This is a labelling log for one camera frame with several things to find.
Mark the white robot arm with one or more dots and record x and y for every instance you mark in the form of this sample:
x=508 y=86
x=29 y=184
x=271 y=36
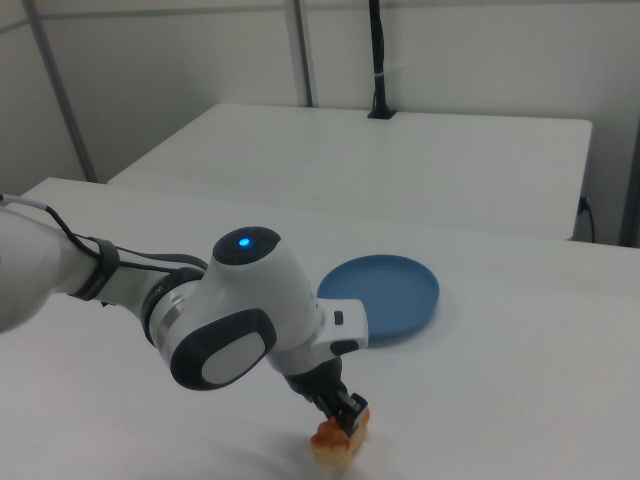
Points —
x=245 y=310

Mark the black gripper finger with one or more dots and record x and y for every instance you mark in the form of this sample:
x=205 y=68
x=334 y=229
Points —
x=327 y=406
x=355 y=412

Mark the orange bread roll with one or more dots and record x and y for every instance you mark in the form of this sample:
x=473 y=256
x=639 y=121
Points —
x=332 y=445

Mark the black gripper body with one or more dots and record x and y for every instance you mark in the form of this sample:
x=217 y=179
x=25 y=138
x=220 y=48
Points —
x=317 y=382

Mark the black pole with base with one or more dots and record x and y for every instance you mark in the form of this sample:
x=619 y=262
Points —
x=378 y=60

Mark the grey partition frame post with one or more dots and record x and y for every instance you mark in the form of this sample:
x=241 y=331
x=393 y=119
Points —
x=302 y=50

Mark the blue round plate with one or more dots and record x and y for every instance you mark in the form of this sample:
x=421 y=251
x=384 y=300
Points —
x=395 y=295

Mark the slanted grey partition post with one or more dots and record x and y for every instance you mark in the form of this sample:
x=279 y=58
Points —
x=60 y=95

